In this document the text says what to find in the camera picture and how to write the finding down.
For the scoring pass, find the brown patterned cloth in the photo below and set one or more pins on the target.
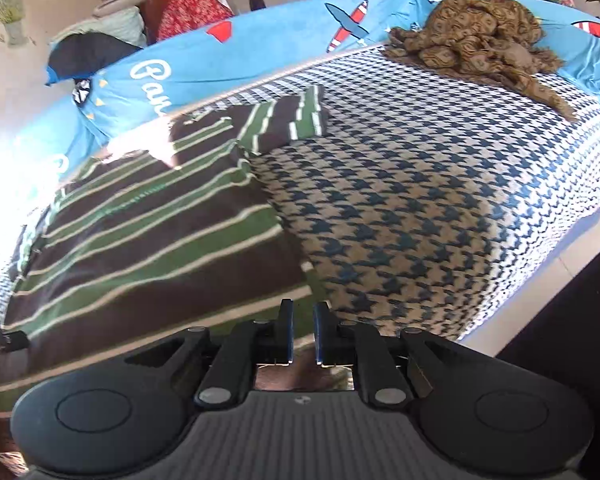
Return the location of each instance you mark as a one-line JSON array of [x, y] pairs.
[[480, 40]]

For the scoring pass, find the black blue jacket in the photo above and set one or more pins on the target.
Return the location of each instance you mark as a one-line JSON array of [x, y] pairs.
[[90, 57]]

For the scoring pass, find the houndstooth patterned bed cover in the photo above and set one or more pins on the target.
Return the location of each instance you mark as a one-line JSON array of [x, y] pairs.
[[430, 185]]

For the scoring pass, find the red floral cloth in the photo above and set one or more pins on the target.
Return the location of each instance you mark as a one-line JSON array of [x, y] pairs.
[[190, 10]]

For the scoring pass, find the blue cushion with heart print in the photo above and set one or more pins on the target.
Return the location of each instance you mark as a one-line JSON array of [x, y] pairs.
[[260, 45]]

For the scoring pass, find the wooden headboard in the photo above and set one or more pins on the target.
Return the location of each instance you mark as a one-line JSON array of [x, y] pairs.
[[151, 20]]

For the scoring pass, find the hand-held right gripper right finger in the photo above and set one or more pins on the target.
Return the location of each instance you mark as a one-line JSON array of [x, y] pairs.
[[319, 332]]

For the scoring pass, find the light green pillow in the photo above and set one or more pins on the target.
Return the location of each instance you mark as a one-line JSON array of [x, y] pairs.
[[120, 27]]

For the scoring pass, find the lavender pot wall sticker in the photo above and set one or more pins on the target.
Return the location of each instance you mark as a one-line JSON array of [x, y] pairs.
[[10, 15]]

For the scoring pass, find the green brown striped shirt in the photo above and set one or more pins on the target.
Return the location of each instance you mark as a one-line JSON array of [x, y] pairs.
[[155, 240]]

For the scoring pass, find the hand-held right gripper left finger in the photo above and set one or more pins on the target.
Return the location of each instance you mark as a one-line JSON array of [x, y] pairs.
[[290, 332]]

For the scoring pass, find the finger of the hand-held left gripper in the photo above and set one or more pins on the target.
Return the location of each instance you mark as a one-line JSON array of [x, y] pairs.
[[7, 342]]

